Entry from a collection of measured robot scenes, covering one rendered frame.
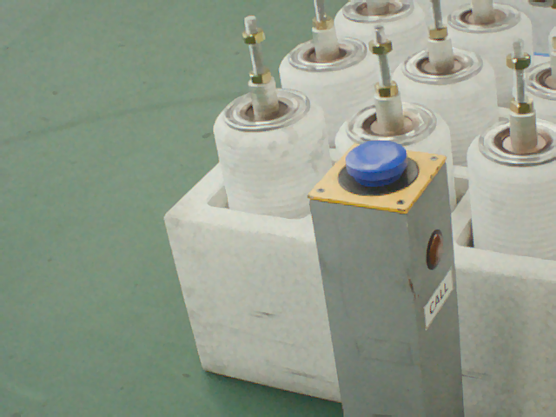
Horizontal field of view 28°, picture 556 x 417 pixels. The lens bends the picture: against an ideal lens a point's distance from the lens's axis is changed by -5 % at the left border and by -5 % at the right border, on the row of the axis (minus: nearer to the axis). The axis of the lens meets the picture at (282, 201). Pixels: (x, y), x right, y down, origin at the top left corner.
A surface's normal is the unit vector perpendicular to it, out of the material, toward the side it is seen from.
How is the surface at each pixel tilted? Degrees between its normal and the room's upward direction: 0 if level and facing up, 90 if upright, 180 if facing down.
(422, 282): 90
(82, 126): 0
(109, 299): 0
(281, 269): 90
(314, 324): 90
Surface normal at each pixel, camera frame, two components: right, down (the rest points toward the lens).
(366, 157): -0.15, -0.85
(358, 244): -0.47, 0.51
